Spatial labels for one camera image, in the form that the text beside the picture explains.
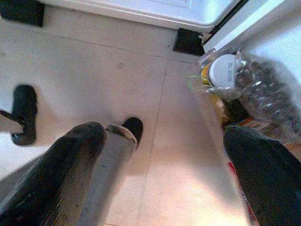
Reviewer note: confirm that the glossy fridge door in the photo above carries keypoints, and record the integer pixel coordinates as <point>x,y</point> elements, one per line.
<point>270,30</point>

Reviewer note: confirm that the bubble wrap roll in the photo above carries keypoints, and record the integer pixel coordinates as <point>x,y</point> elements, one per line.
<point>265,99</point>

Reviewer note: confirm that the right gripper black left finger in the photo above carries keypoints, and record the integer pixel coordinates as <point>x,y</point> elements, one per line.
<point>51,176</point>

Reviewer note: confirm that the orange brown carton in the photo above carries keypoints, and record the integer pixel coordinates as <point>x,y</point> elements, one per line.
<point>247,122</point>

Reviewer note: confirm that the jar with white lid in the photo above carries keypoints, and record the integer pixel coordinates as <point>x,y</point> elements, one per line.
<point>221,70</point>

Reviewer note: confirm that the white fridge body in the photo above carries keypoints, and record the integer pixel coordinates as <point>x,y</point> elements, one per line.
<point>141,11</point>

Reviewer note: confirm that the black fridge foot pad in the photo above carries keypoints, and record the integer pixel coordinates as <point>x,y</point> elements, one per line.
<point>188,42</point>
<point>22,11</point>

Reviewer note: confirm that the silver right robot leg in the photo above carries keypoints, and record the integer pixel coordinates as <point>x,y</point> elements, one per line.
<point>113,160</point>

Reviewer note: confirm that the clear plastic bag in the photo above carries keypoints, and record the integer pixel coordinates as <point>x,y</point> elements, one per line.
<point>201,62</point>

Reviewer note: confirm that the red and white package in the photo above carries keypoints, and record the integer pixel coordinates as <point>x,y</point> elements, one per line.
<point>231,166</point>

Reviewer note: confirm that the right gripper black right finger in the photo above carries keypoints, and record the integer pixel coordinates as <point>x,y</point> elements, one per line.
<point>270,179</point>

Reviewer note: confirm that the black left robot foot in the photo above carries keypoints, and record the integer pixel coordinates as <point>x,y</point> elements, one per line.
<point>23,103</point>

